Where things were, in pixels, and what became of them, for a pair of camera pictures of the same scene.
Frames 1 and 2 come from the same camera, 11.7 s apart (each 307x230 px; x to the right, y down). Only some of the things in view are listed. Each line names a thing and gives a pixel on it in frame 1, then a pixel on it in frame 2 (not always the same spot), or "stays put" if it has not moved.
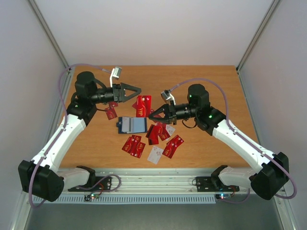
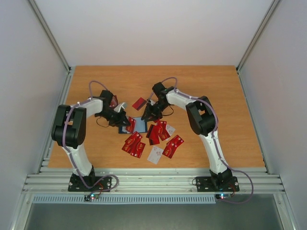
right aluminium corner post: (254, 40) stays put
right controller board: (223, 196) stays put
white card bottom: (155, 155) stays put
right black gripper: (171, 114) to (153, 111)
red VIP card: (165, 133) stays put
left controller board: (88, 197) stays put
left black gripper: (116, 87) to (120, 122)
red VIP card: (144, 106) to (131, 127)
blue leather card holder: (132, 124) stays put
